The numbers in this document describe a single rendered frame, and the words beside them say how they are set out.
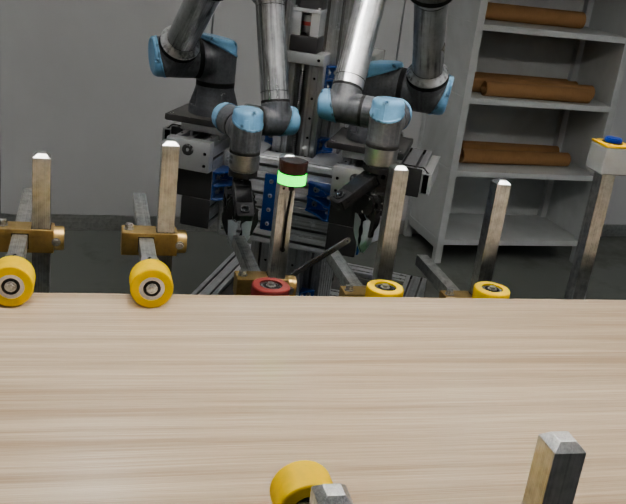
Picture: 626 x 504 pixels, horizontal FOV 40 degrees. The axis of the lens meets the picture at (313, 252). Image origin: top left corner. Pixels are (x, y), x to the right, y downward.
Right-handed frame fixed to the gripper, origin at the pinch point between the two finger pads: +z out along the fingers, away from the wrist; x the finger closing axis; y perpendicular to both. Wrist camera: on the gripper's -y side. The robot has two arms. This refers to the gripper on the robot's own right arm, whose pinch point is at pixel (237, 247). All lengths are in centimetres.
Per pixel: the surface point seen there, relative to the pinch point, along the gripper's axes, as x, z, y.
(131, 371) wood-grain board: 29, -9, -76
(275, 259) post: -3.2, -9.6, -29.9
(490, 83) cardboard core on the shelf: -160, -11, 205
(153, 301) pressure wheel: 25, -10, -52
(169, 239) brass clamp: 20.2, -13.9, -30.6
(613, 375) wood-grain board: -57, -9, -79
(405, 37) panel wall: -124, -25, 242
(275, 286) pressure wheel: -0.9, -8.7, -42.2
